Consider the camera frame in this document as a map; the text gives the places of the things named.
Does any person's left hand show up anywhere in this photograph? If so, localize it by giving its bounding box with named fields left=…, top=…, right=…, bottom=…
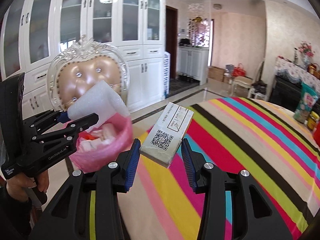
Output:
left=6, top=170, right=49, bottom=202

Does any large white foam block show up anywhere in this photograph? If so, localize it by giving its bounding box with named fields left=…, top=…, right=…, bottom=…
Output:
left=67, top=80, right=130, bottom=132

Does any striped colourful tablecloth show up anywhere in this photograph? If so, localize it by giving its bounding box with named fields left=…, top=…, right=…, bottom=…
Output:
left=118, top=98, right=319, bottom=239

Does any beige cardboard box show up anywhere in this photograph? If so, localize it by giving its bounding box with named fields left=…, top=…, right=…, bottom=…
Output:
left=140, top=102, right=194, bottom=168

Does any cream side chair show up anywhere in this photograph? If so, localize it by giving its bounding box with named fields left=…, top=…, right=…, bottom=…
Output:
left=229, top=58, right=266, bottom=98

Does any orange foam net front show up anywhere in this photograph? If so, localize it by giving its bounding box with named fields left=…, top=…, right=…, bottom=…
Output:
left=79, top=132, right=98, bottom=140

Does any white low shoe cabinet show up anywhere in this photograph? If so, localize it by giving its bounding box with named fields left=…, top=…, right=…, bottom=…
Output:
left=177, top=47, right=209, bottom=85

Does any pink lined trash bin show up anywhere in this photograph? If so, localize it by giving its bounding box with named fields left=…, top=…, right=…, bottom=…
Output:
left=70, top=113, right=133, bottom=173

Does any flower vase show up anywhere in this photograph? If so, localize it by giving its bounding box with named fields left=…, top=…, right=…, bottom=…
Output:
left=298, top=41, right=315, bottom=69

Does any cardboard box on floor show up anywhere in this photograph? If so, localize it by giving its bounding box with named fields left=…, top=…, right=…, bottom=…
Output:
left=208, top=66, right=225, bottom=82

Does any tufted beige chair left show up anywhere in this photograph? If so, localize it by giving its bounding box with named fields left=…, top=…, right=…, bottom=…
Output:
left=46, top=35, right=130, bottom=111

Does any white glass-door cabinet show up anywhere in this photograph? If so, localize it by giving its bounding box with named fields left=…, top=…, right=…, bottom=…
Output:
left=1, top=0, right=165, bottom=118

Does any teal snack bag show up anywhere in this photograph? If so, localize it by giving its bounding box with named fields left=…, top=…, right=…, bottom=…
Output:
left=293, top=83, right=318, bottom=124

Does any black piano with lace cover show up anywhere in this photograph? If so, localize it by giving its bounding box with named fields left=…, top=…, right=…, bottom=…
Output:
left=268, top=57, right=319, bottom=112

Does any red thermos jug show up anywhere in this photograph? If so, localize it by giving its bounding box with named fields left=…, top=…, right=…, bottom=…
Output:
left=313, top=123, right=320, bottom=146

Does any yellow-lid jar left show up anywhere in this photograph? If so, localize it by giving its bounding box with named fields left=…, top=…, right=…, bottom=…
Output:
left=307, top=111, right=319, bottom=131

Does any red gift bag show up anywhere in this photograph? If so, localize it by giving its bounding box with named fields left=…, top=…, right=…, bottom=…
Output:
left=232, top=63, right=246, bottom=77

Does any wicker basket on piano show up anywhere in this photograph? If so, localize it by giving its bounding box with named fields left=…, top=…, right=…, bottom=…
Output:
left=308, top=63, right=320, bottom=79

